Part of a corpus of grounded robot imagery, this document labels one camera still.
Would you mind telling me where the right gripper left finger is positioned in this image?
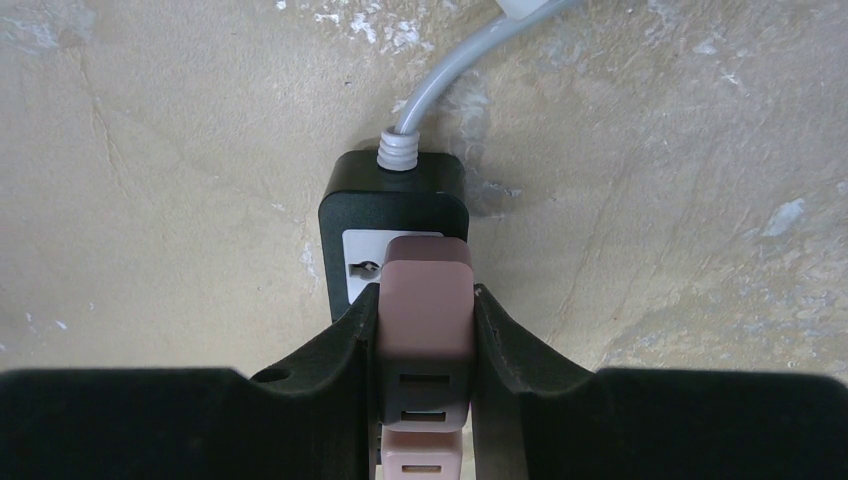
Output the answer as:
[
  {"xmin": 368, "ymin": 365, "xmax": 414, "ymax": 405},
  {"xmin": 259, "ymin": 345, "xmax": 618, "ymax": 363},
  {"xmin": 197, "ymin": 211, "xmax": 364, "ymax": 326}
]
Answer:
[{"xmin": 1, "ymin": 285, "xmax": 379, "ymax": 479}]

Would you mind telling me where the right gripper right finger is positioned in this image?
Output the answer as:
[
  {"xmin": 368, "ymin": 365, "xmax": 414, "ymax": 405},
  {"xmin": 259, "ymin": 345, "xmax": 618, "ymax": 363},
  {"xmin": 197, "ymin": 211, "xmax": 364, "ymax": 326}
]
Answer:
[{"xmin": 471, "ymin": 285, "xmax": 847, "ymax": 479}]

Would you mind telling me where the black power strip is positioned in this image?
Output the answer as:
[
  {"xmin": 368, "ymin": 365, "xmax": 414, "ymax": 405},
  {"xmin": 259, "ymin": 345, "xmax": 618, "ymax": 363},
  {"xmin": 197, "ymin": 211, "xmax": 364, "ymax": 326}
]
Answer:
[{"xmin": 318, "ymin": 150, "xmax": 470, "ymax": 321}]

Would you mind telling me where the grey cable of black strip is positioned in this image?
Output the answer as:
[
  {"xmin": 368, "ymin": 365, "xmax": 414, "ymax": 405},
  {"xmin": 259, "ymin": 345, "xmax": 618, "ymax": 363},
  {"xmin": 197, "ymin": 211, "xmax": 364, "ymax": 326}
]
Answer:
[{"xmin": 376, "ymin": 0, "xmax": 584, "ymax": 174}]

